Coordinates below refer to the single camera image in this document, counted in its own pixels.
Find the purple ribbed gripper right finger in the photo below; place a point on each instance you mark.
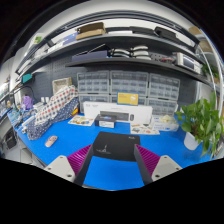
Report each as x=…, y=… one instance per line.
x=152, y=166

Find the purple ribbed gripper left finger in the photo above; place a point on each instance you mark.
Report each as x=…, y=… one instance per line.
x=73, y=167

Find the pink computer mouse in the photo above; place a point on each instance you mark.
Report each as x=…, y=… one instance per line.
x=51, y=140

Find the colourful sheet right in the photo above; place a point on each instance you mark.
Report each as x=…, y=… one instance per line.
x=142, y=129

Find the colourful sheet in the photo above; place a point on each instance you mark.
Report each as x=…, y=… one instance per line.
x=81, y=121
x=142, y=129

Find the white plant pot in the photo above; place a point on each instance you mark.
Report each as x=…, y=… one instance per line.
x=190, y=142

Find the white plastic bag box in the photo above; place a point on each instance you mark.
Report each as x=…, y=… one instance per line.
x=164, y=123

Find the colourful sheet left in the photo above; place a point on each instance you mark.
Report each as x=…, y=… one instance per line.
x=81, y=121

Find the small black box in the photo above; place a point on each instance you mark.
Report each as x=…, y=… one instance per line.
x=105, y=121

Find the white keyboard box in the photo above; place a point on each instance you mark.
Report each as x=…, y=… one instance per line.
x=123, y=113

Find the patterned fabric bag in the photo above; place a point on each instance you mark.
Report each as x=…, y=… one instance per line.
x=60, y=107

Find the green potted plant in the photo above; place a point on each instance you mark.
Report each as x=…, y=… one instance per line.
x=202, y=120

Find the yellow card sign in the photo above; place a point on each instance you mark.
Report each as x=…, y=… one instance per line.
x=127, y=98

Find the grey drawer cabinet right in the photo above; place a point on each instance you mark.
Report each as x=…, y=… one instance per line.
x=163, y=94

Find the grey drawer cabinet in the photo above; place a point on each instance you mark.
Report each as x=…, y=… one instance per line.
x=163, y=94
x=128, y=81
x=93, y=86

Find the purple figure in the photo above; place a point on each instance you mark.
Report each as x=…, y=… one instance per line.
x=28, y=102

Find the grey drawer cabinet left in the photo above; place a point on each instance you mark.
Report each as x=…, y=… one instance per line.
x=93, y=86

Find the white woven basket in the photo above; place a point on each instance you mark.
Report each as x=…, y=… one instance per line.
x=61, y=83

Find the grey drawer cabinet middle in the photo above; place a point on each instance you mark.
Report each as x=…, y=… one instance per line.
x=128, y=81

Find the white device on shelf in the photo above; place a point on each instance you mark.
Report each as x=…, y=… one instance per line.
x=187, y=62

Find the dark blue flat box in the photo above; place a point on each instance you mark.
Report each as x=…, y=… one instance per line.
x=91, y=55

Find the stacked white headsets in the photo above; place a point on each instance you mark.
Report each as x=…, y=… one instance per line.
x=138, y=52

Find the dark metal shelf unit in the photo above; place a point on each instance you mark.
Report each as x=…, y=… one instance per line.
x=123, y=34

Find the cardboard box on shelf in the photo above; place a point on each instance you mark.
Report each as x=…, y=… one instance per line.
x=90, y=30

